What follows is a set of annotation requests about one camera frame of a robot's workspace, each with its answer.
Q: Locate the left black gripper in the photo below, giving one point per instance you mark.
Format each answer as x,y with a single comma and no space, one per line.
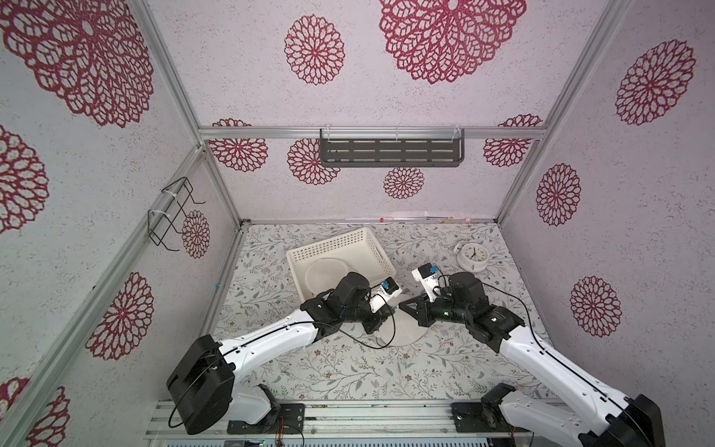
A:
370,325

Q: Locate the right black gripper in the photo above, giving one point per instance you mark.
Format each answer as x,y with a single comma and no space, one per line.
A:
423,307

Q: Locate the white perforated plastic basket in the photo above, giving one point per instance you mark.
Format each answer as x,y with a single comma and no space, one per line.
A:
359,249

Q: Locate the white round plate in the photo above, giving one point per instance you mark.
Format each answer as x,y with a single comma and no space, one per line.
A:
325,274

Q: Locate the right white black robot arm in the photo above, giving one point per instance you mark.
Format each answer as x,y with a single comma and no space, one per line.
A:
596,414

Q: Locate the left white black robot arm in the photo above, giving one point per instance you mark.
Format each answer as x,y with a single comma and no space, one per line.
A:
204,386

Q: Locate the white round alarm clock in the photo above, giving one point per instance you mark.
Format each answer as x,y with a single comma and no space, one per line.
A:
471,256

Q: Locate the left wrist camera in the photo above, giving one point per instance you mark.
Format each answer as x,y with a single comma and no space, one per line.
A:
383,293

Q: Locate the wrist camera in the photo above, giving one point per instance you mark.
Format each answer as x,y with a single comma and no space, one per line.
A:
383,293
428,276

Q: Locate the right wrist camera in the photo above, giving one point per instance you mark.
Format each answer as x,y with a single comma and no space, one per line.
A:
428,276

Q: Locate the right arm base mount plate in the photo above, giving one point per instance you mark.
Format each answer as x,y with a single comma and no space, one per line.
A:
478,417

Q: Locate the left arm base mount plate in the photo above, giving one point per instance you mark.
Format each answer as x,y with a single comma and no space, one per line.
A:
290,418

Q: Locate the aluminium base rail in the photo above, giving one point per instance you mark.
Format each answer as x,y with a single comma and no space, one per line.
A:
382,419

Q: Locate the dark grey wall shelf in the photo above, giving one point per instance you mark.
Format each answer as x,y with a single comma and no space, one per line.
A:
392,153

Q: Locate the black wire wall rack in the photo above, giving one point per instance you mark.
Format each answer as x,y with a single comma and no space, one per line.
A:
160,222

